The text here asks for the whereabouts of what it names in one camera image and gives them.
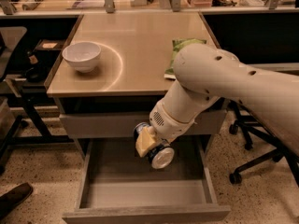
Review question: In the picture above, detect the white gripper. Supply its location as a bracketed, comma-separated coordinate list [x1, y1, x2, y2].
[135, 105, 197, 158]

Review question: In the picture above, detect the blue pepsi can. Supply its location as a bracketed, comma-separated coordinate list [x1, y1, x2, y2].
[134, 122, 175, 169]

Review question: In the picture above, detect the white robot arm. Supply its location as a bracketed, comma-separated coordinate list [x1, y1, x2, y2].
[135, 43, 299, 157]

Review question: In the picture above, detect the open middle drawer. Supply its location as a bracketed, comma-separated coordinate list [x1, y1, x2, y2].
[63, 136, 231, 224]

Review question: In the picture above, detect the closed top drawer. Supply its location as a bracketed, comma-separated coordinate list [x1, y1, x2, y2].
[60, 110, 227, 139]

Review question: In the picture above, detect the grey drawer cabinet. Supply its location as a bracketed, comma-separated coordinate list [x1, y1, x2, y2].
[47, 11, 215, 154]

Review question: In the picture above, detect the black office chair right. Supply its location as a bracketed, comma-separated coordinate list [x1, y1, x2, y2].
[229, 101, 299, 186]

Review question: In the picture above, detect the black office chair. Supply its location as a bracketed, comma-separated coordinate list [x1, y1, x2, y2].
[0, 26, 27, 174]
[229, 101, 299, 186]

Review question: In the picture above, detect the green chip bag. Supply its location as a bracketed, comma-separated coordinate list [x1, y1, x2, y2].
[164, 38, 206, 80]

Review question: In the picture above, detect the white ceramic bowl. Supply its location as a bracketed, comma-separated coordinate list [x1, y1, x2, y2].
[62, 42, 102, 73]

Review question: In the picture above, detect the black shoe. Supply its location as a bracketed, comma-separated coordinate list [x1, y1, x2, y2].
[0, 183, 33, 219]

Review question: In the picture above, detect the black office chair left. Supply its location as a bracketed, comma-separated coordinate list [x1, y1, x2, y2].
[0, 26, 27, 174]

